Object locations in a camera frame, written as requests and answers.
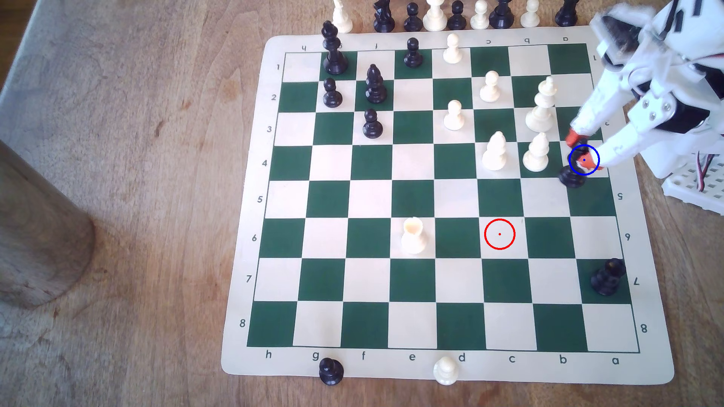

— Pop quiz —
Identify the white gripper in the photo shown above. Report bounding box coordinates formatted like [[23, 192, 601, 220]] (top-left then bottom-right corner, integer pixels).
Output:
[[567, 3, 724, 170]]

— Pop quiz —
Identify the black chess bishop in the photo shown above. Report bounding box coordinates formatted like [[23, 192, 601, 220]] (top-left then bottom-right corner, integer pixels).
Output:
[[364, 64, 389, 105], [558, 144, 592, 189]]

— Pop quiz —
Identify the white chess king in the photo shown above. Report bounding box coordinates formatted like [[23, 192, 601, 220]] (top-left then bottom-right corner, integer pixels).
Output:
[[525, 76, 559, 133]]

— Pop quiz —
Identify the white chess bishop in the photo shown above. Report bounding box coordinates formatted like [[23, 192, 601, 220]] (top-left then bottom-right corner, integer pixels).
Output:
[[481, 131, 508, 171], [522, 132, 551, 173]]

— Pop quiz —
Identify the black chess piece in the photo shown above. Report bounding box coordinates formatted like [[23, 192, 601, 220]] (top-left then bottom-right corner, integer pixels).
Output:
[[489, 0, 515, 30], [555, 0, 580, 28]]

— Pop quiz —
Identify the white chess pawn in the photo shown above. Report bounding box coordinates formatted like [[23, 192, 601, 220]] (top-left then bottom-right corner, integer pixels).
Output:
[[520, 0, 541, 29], [433, 355, 460, 387], [480, 70, 502, 104], [443, 99, 466, 131], [470, 0, 491, 31], [443, 33, 463, 64]]

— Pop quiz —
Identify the black chess rook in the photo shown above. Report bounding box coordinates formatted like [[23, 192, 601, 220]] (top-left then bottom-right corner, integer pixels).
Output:
[[590, 258, 627, 297]]

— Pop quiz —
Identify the black chess pawn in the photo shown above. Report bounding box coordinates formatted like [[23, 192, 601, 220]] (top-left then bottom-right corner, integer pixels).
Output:
[[403, 2, 424, 32], [318, 357, 345, 387], [403, 37, 424, 69], [447, 0, 468, 31], [322, 77, 344, 109], [362, 109, 383, 140]]

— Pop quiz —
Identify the white chess piece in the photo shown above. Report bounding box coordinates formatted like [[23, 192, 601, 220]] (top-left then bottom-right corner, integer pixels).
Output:
[[423, 0, 449, 32], [331, 0, 354, 34]]

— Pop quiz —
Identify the green and cream chess mat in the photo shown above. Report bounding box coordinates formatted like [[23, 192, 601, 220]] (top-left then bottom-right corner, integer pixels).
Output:
[[221, 25, 675, 387]]

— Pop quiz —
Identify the white chess rook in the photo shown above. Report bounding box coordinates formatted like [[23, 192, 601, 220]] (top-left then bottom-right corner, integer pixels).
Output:
[[400, 217, 428, 256]]

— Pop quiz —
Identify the black chess knight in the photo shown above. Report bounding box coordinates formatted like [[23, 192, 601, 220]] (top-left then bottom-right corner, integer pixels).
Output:
[[373, 0, 396, 34]]

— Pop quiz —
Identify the black chess king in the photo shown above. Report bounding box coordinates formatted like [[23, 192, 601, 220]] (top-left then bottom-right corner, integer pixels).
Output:
[[320, 21, 349, 76]]

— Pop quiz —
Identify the red white black servo wire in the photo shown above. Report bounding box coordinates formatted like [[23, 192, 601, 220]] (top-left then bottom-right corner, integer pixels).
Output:
[[697, 151, 718, 183]]

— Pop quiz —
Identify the white perforated base plate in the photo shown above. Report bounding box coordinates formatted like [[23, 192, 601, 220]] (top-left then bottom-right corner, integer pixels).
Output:
[[661, 167, 724, 217]]

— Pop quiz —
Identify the round wooden post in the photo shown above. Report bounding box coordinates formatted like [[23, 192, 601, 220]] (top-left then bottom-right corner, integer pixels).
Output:
[[0, 138, 97, 310]]

